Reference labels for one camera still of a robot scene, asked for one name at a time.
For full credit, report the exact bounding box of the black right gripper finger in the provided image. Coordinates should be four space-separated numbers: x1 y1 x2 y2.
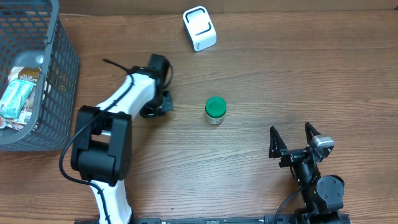
269 126 288 159
305 122 320 144

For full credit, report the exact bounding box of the green lid white jar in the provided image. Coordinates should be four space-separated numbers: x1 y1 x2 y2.
205 96 227 125

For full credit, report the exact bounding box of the brown white snack bag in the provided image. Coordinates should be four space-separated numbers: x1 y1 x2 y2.
1 67 41 131

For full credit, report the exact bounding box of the teal wipes packet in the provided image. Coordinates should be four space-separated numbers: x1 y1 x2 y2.
1 79 34 118

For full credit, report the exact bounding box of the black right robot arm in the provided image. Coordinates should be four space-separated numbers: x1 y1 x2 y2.
264 122 350 223

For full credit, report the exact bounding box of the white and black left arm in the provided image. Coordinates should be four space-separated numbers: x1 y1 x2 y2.
66 54 174 223

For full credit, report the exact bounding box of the white barcode scanner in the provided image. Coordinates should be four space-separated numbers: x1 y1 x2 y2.
182 6 217 52

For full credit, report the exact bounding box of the dark grey plastic basket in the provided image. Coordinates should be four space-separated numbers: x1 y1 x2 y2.
1 0 80 151

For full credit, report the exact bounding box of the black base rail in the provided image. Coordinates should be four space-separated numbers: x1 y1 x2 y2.
74 213 352 224

